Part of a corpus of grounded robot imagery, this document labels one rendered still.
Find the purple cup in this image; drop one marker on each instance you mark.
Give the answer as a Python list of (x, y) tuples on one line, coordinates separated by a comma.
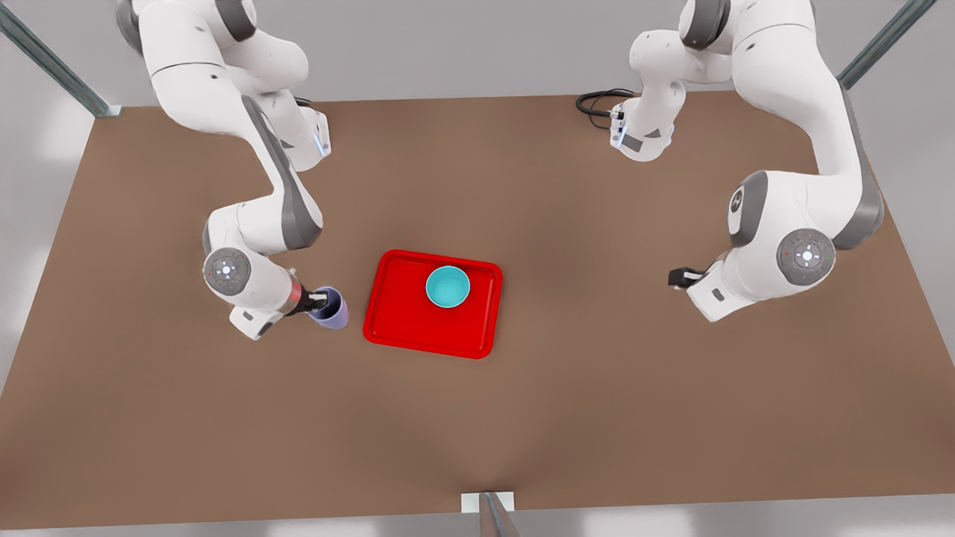
[(333, 312)]

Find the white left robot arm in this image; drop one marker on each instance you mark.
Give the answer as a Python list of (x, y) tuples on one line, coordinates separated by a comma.
[(813, 112)]

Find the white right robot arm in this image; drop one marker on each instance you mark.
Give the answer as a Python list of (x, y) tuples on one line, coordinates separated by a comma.
[(261, 216)]

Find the red rectangular tray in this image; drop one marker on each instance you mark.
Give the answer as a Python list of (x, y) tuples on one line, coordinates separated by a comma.
[(406, 328)]

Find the teal bowl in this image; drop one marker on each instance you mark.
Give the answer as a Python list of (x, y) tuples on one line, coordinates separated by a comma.
[(448, 288)]

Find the silver frame post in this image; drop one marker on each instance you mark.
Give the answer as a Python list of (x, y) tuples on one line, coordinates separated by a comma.
[(884, 41), (56, 68), (494, 514)]

